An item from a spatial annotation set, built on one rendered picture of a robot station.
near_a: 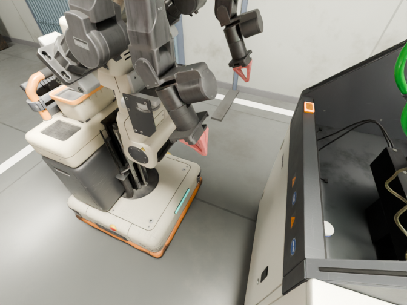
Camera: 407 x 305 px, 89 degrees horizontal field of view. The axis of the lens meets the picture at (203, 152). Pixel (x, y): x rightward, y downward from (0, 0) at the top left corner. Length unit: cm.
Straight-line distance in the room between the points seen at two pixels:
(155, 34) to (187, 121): 18
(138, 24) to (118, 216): 109
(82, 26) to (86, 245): 139
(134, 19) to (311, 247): 53
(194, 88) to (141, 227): 98
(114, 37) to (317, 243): 59
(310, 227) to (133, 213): 99
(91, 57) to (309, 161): 58
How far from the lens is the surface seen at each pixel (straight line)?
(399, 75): 58
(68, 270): 164
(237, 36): 81
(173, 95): 45
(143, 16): 41
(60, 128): 109
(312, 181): 61
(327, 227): 68
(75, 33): 50
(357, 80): 93
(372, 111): 101
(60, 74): 60
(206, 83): 41
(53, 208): 192
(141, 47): 42
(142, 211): 130
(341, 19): 243
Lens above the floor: 139
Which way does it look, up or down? 47 degrees down
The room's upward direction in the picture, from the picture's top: straight up
